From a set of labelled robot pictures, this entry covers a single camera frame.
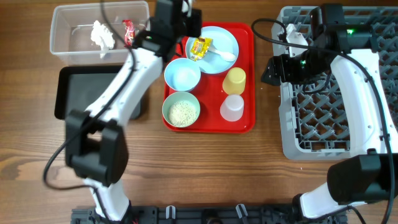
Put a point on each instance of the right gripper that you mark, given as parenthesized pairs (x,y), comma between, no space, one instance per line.
(273,65)

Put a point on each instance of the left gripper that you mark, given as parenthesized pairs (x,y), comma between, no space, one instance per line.
(193,22)

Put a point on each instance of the yellow snack wrapper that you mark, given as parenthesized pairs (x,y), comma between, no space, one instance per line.
(199,48)

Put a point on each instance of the red foil wrapper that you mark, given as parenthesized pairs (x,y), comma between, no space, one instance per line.
(129,34)

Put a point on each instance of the yellow plastic cup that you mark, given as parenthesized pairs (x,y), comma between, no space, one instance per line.
(235,81)

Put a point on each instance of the light blue bowl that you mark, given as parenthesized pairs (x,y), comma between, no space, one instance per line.
(182,74)

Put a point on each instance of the light blue plate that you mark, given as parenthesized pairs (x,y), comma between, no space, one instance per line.
(224,41)

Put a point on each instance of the white plastic spoon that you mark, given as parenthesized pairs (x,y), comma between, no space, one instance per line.
(227,56)

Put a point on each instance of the pink plastic cup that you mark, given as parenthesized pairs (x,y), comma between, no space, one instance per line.
(232,108)

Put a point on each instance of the white tissue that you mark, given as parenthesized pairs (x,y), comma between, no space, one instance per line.
(102,37)

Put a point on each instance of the green bowl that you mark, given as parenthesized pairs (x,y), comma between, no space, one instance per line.
(179,96)

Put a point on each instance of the white rice pile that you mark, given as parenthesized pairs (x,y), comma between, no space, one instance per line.
(182,114)

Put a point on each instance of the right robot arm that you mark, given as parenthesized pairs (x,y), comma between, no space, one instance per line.
(349,52)

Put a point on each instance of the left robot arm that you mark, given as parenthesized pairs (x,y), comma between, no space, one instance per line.
(96,148)

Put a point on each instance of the grey dishwasher rack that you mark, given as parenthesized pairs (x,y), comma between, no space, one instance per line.
(314,126)

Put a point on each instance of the red serving tray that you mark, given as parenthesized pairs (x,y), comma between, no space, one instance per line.
(209,91)

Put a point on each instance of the clear plastic bin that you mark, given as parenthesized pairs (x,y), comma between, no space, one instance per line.
(70,34)

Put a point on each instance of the black plastic tray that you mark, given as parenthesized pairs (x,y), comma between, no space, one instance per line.
(80,86)

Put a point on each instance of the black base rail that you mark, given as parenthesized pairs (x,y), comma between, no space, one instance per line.
(266,214)

